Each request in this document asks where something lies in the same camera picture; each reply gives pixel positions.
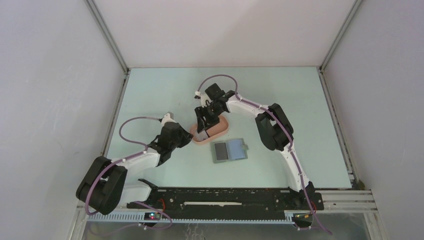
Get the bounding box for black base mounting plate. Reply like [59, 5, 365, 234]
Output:
[144, 186, 324, 221]

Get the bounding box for aluminium frame rail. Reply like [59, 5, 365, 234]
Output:
[67, 187, 387, 240]

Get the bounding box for left controller board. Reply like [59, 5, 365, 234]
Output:
[143, 212, 162, 221]

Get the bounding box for pink oval tray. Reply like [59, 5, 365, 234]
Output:
[189, 115, 229, 145]

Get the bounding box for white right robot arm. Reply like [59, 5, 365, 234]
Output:
[194, 83, 315, 209]

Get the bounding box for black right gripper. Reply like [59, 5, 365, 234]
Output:
[194, 103, 224, 134]

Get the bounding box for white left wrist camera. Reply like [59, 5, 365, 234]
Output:
[160, 111, 176, 127]

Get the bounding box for silver VIP credit card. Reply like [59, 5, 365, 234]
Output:
[196, 130, 209, 142]

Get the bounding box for controller board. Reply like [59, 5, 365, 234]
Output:
[143, 212, 162, 221]
[292, 213, 313, 221]

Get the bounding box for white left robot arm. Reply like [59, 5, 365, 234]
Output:
[75, 121, 193, 215]

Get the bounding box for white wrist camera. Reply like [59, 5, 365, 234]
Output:
[194, 90, 211, 107]
[160, 111, 176, 127]

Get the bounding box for black credit card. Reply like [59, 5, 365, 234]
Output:
[213, 142, 229, 161]

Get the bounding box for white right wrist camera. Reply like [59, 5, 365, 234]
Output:
[194, 90, 211, 107]

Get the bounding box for right controller board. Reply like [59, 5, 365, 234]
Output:
[292, 213, 313, 221]

